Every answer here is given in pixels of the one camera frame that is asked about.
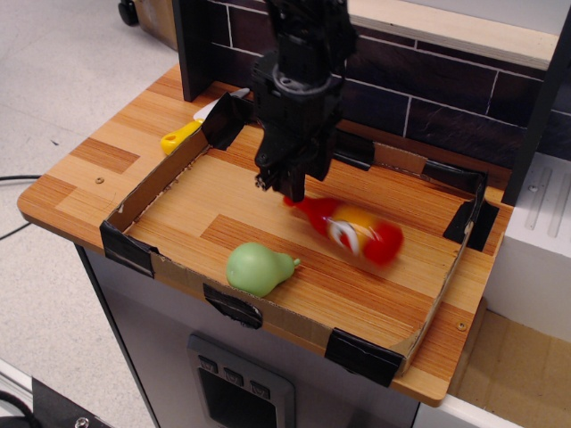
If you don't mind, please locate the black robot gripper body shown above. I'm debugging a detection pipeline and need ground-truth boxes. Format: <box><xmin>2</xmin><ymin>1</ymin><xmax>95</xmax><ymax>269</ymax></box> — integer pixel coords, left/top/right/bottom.
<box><xmin>252</xmin><ymin>52</ymin><xmax>343</xmax><ymax>192</ymax></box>

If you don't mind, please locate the red hot sauce bottle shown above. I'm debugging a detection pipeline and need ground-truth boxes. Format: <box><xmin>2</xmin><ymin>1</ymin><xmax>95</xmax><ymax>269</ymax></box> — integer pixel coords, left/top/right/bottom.
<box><xmin>284</xmin><ymin>196</ymin><xmax>404</xmax><ymax>266</ymax></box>

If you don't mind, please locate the grey oven control panel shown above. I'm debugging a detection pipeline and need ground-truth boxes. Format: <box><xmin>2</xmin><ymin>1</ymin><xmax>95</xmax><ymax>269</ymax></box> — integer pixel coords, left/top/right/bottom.
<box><xmin>186</xmin><ymin>334</ymin><xmax>296</xmax><ymax>428</ymax></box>

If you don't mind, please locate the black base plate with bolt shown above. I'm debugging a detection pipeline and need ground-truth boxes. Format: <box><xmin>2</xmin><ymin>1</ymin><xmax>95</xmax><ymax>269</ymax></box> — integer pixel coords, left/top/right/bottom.
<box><xmin>32</xmin><ymin>378</ymin><xmax>110</xmax><ymax>428</ymax></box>

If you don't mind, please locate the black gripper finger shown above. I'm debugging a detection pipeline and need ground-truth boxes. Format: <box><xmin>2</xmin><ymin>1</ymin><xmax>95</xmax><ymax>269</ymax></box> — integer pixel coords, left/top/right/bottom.
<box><xmin>306</xmin><ymin>128</ymin><xmax>336</xmax><ymax>181</ymax></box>
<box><xmin>275</xmin><ymin>163</ymin><xmax>305</xmax><ymax>202</ymax></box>

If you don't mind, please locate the yellow handled toy knife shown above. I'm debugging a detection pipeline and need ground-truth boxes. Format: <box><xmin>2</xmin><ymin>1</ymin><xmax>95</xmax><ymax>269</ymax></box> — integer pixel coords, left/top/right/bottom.
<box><xmin>161</xmin><ymin>98</ymin><xmax>241</xmax><ymax>155</ymax></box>

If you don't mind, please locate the green toy pear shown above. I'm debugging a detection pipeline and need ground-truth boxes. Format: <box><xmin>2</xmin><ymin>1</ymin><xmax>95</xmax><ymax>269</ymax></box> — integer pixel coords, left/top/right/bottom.
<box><xmin>226</xmin><ymin>242</ymin><xmax>301</xmax><ymax>298</ymax></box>

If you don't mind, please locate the wooden shelf ledge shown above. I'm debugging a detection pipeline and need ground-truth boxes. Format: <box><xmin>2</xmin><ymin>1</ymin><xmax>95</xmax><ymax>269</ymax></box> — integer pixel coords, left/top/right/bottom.
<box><xmin>348</xmin><ymin>0</ymin><xmax>559</xmax><ymax>70</ymax></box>

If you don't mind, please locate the white toy sink counter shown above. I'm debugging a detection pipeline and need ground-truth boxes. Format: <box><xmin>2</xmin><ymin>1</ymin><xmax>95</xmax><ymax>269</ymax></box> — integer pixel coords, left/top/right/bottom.
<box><xmin>484</xmin><ymin>153</ymin><xmax>570</xmax><ymax>342</ymax></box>

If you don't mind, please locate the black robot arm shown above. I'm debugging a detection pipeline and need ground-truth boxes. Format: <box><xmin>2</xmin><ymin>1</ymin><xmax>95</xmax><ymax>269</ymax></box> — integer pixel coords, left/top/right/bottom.
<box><xmin>252</xmin><ymin>1</ymin><xmax>358</xmax><ymax>202</ymax></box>

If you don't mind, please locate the black cable bottom left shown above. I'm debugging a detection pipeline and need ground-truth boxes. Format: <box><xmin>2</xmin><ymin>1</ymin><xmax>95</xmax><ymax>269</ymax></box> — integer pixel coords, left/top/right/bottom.
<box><xmin>0</xmin><ymin>390</ymin><xmax>32</xmax><ymax>428</ymax></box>

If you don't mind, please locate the black caster wheel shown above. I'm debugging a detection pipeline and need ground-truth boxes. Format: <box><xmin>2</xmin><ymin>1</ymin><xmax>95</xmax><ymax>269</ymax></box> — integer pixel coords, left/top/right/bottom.
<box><xmin>118</xmin><ymin>0</ymin><xmax>138</xmax><ymax>27</ymax></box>

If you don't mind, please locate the black vertical post left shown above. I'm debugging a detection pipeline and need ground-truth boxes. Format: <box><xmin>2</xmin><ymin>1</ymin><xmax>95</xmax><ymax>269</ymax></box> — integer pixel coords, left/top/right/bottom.
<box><xmin>172</xmin><ymin>0</ymin><xmax>229</xmax><ymax>102</ymax></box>

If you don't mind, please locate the black vertical post right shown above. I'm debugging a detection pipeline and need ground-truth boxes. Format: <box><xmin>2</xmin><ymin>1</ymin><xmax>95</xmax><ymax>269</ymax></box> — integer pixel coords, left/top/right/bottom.
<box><xmin>501</xmin><ymin>12</ymin><xmax>570</xmax><ymax>207</ymax></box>

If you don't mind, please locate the black cable on floor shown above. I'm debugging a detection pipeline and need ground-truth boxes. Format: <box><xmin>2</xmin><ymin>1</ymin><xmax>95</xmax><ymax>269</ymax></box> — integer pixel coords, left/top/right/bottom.
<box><xmin>0</xmin><ymin>174</ymin><xmax>42</xmax><ymax>242</ymax></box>

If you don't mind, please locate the black vertical post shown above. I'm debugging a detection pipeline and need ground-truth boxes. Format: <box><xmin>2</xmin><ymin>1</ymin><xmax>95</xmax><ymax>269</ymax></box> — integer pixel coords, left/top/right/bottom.
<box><xmin>172</xmin><ymin>0</ymin><xmax>229</xmax><ymax>102</ymax></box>
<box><xmin>501</xmin><ymin>12</ymin><xmax>570</xmax><ymax>207</ymax></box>

